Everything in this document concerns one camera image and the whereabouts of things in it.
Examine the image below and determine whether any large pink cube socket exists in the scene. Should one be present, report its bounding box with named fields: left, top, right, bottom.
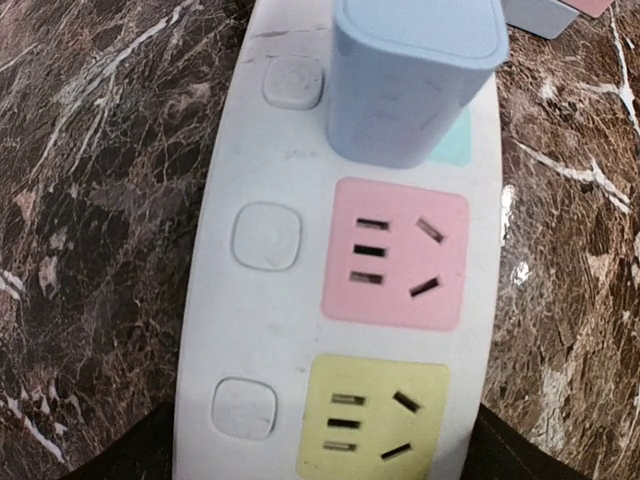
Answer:
left=563, top=0, right=613, bottom=18

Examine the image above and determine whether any white multicolour power strip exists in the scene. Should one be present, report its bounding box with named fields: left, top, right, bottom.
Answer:
left=173, top=1, right=502, bottom=479

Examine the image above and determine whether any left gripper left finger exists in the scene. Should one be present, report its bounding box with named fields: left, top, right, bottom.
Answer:
left=62, top=402, right=175, bottom=480

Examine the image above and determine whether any small blue plug adapter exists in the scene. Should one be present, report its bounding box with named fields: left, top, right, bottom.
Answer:
left=326, top=1, right=508, bottom=169

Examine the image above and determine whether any grey-blue power strip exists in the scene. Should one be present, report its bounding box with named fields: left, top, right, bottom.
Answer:
left=501, top=0, right=579, bottom=40

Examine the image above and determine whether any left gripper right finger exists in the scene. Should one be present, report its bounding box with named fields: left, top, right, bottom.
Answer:
left=464, top=404, right=588, bottom=480

